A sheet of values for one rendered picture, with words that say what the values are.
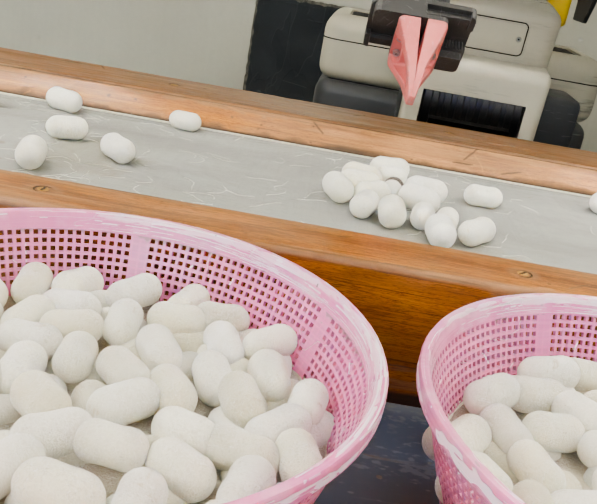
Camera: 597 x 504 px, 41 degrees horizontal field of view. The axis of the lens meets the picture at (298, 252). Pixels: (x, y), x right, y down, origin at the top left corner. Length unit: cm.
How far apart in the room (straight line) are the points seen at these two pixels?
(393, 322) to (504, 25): 91
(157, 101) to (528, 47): 70
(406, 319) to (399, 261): 4
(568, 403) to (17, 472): 26
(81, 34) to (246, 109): 213
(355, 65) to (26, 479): 136
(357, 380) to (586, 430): 12
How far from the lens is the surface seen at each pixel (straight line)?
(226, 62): 281
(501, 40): 135
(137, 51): 288
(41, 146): 64
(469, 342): 43
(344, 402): 37
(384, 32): 85
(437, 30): 80
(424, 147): 84
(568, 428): 41
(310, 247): 48
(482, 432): 38
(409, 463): 47
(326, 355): 40
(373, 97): 161
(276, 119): 83
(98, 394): 36
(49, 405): 35
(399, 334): 49
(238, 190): 64
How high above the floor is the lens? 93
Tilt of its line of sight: 21 degrees down
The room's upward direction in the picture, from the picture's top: 10 degrees clockwise
